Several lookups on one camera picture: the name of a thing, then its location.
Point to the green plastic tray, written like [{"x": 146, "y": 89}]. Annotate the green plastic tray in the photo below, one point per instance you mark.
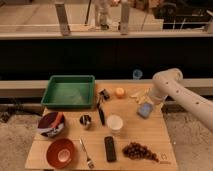
[{"x": 69, "y": 92}]

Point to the small black clip object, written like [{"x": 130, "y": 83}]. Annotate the small black clip object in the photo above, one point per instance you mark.
[{"x": 105, "y": 94}]

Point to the small metal cup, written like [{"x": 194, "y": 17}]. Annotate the small metal cup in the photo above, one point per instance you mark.
[{"x": 85, "y": 121}]

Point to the white plastic cup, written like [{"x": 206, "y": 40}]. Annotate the white plastic cup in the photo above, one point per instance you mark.
[{"x": 114, "y": 124}]

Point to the bunch of dark grapes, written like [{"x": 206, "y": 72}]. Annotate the bunch of dark grapes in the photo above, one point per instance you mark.
[{"x": 136, "y": 151}]

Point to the metal fork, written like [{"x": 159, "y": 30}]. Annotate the metal fork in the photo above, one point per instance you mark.
[{"x": 89, "y": 161}]

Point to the red bowl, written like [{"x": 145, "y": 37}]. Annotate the red bowl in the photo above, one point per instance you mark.
[{"x": 60, "y": 153}]

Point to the black remote control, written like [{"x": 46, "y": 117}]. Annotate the black remote control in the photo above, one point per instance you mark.
[{"x": 110, "y": 149}]

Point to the dark patterned bowl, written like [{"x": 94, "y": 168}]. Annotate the dark patterned bowl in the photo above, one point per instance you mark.
[{"x": 51, "y": 124}]

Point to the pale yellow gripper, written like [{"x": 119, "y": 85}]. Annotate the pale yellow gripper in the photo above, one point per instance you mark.
[{"x": 147, "y": 99}]

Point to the blue cup on ledge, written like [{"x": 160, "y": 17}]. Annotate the blue cup on ledge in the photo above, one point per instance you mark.
[{"x": 137, "y": 74}]

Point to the orange fruit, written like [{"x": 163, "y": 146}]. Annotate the orange fruit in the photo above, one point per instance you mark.
[{"x": 120, "y": 92}]

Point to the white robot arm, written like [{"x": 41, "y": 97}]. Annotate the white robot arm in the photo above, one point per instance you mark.
[{"x": 168, "y": 83}]

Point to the blue sponge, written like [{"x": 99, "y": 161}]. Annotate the blue sponge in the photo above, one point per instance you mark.
[{"x": 145, "y": 110}]

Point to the black handled tool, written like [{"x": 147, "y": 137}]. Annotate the black handled tool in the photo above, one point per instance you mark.
[{"x": 100, "y": 110}]

